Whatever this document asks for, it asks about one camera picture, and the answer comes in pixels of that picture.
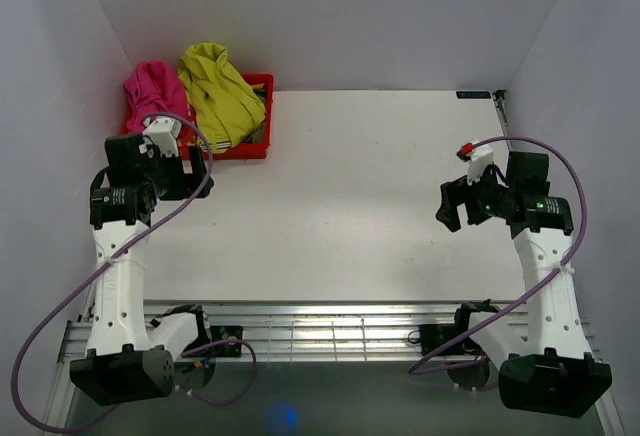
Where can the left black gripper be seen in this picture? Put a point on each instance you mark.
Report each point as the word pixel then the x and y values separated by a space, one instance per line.
pixel 187 185

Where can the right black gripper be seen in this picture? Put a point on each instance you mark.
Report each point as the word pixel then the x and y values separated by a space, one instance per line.
pixel 455 193

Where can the yellow-green trousers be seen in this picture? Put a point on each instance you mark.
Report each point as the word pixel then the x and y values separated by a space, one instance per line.
pixel 227 109

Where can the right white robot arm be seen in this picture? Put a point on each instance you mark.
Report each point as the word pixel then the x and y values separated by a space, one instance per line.
pixel 552 370

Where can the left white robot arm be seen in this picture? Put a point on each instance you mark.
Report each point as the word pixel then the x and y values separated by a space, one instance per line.
pixel 124 361

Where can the red plastic bin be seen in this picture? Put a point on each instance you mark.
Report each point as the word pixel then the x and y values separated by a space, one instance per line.
pixel 263 86

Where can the blue table label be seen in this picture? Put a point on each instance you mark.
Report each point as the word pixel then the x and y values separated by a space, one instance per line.
pixel 473 95

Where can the pink garment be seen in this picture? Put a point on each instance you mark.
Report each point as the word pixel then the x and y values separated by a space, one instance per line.
pixel 154 86

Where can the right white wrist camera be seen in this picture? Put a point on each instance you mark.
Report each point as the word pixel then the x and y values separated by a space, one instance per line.
pixel 478 157

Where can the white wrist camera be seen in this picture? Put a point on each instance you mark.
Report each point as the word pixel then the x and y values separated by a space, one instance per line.
pixel 478 157
pixel 164 133

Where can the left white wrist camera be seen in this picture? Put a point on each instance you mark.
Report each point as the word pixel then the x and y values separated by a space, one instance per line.
pixel 164 133

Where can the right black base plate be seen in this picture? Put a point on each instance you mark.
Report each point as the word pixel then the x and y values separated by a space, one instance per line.
pixel 431 336

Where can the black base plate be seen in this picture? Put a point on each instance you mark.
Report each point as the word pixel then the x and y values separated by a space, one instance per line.
pixel 431 336
pixel 231 347

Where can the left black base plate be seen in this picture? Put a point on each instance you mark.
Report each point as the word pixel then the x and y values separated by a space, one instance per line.
pixel 231 347

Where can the aluminium rail frame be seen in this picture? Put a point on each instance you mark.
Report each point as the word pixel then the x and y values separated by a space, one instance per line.
pixel 305 333

